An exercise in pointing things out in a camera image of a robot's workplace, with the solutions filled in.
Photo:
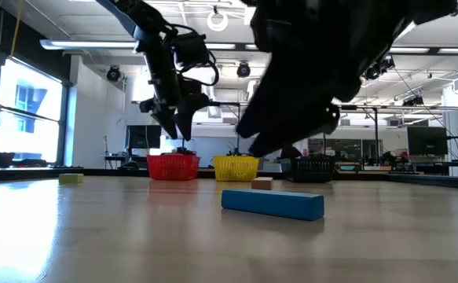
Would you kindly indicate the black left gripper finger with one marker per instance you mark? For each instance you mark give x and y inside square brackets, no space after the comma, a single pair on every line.
[167,120]
[187,118]

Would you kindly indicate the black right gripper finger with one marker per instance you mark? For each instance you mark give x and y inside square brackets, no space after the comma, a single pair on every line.
[307,122]
[266,114]

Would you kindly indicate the long wooden plank block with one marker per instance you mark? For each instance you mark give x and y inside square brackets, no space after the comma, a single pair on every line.
[262,183]

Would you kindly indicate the long blue block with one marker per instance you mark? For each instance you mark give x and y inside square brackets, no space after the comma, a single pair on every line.
[272,204]

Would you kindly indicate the small green block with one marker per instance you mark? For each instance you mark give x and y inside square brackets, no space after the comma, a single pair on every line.
[71,178]

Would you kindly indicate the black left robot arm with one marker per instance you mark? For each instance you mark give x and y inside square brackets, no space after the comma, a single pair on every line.
[162,70]

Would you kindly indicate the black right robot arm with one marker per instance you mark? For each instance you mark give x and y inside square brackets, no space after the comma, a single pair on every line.
[429,9]

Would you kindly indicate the black computer monitor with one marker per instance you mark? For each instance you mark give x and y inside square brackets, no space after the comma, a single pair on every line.
[144,137]
[427,140]

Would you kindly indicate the black plastic basket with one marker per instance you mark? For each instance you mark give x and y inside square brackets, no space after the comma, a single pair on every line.
[309,171]

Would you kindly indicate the red plastic basket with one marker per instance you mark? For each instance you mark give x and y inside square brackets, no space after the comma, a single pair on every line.
[173,169]

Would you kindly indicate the black ceiling spotlight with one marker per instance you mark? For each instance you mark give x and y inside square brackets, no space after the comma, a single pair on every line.
[243,70]
[374,71]
[413,100]
[113,74]

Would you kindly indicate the yellow plastic basket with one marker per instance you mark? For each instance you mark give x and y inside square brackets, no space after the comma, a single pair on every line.
[235,169]

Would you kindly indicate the large window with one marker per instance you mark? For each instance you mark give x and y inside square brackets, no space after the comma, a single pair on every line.
[28,118]

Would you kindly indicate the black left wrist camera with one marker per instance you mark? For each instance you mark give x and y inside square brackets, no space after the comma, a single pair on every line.
[191,49]

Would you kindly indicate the black aluminium frame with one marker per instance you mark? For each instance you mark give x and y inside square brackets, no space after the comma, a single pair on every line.
[114,172]

